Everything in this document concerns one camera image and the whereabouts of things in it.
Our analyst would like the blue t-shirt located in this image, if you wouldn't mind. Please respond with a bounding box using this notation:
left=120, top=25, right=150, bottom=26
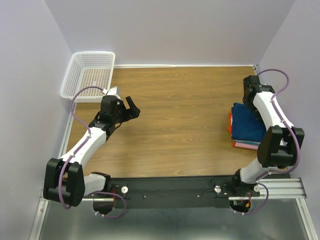
left=229, top=102, right=266, bottom=143

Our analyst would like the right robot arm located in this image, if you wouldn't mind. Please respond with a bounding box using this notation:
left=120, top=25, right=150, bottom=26
left=230, top=75, right=305, bottom=196

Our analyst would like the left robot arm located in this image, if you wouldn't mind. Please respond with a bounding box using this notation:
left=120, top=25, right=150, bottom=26
left=43, top=95, right=141, bottom=209

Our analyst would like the white plastic laundry basket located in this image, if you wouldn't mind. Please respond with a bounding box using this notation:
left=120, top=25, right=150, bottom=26
left=60, top=51, right=116, bottom=103

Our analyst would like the pink folded t-shirt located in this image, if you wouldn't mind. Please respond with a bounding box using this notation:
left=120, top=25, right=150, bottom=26
left=233, top=141, right=259, bottom=150

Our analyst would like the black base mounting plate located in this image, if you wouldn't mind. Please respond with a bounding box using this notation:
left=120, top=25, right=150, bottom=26
left=82, top=176, right=261, bottom=210

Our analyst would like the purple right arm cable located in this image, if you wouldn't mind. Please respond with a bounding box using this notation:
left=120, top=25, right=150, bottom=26
left=233, top=68, right=301, bottom=216

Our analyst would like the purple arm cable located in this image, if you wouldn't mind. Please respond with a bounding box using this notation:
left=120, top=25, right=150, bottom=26
left=233, top=68, right=301, bottom=216
left=57, top=86, right=128, bottom=219

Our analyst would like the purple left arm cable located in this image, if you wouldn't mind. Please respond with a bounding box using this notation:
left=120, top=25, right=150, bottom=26
left=57, top=86, right=128, bottom=219

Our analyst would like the aluminium frame rail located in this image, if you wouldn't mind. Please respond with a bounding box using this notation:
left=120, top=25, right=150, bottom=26
left=83, top=175, right=306, bottom=201

